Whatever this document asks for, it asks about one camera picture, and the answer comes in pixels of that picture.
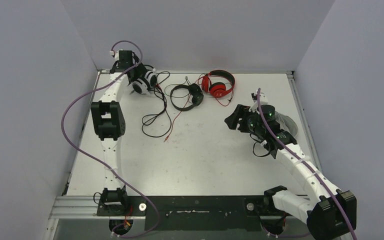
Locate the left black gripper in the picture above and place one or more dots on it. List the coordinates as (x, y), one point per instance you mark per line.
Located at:
(140, 72)

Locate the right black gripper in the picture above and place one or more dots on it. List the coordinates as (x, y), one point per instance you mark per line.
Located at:
(240, 117)

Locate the grey white headphones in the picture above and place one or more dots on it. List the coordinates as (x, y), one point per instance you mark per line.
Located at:
(287, 123)

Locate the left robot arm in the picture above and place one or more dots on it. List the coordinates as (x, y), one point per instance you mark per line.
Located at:
(109, 125)

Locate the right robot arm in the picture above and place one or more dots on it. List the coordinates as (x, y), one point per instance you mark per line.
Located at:
(327, 211)

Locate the red headphones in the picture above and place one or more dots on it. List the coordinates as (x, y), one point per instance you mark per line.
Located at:
(218, 89)

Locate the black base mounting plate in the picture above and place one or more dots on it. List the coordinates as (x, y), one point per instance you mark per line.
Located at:
(202, 213)

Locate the aluminium frame rail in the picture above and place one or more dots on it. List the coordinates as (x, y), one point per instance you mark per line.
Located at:
(181, 160)

